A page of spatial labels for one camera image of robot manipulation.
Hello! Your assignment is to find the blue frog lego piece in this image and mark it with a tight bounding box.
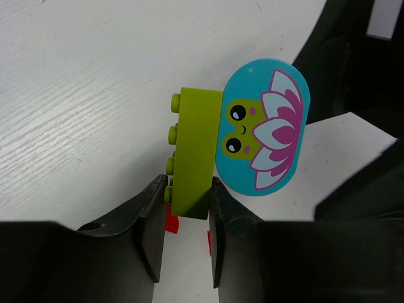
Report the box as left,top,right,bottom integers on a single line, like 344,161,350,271
216,59,311,196

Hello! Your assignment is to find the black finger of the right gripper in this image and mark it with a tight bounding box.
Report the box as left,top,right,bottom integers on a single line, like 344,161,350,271
294,1,403,221

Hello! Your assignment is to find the red lego piece lower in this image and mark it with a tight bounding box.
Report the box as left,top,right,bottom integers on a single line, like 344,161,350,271
207,230,212,257

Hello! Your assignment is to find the long green lego brick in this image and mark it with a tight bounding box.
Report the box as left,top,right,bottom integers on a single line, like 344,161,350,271
164,87,223,220

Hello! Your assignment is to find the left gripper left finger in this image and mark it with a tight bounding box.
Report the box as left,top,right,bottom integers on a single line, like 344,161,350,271
1,175,168,302

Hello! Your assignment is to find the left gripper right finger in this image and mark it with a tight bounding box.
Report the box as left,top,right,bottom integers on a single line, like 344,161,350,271
209,178,403,302

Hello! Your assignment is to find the red lego piece upper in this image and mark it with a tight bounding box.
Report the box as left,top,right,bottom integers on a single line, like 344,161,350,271
165,204,179,234

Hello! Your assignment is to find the red lego piece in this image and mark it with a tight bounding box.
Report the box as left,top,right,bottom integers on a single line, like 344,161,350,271
207,230,212,257
165,204,179,234

